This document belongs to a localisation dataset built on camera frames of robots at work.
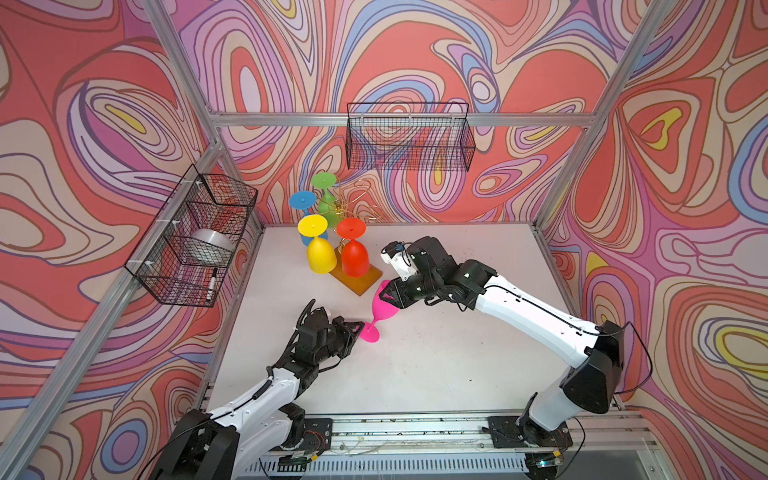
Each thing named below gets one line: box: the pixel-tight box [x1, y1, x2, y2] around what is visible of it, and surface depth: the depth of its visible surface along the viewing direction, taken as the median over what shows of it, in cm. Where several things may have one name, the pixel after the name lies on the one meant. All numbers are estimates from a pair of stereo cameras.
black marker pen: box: [206, 267, 218, 302], surface depth 75 cm
